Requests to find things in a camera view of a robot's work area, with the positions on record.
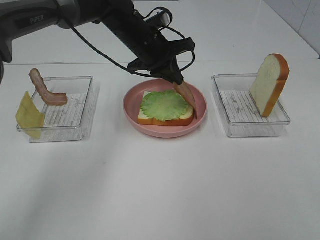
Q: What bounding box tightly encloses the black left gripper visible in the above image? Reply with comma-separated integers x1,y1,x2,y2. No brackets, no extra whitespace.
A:
103,9,195,85

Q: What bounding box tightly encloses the bacon strip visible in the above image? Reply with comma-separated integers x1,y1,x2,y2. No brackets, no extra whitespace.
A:
29,68,68,106
173,81,198,119

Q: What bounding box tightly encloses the green lettuce leaf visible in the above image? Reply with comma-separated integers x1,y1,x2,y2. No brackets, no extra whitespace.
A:
139,89,193,123

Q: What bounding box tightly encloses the bread slice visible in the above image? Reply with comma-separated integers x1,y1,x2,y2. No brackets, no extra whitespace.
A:
249,53,290,117
137,90,195,127

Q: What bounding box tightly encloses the pink round plate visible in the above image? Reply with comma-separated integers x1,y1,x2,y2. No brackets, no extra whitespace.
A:
123,78,208,139

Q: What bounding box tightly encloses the clear right bread container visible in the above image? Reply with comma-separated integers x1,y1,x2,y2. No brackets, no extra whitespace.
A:
211,73,291,138

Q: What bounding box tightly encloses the clear left ingredient container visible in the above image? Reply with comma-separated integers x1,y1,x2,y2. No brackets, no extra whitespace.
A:
16,76,100,143

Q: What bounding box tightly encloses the yellow cheese slice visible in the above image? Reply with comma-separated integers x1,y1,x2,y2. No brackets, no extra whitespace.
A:
15,91,45,130

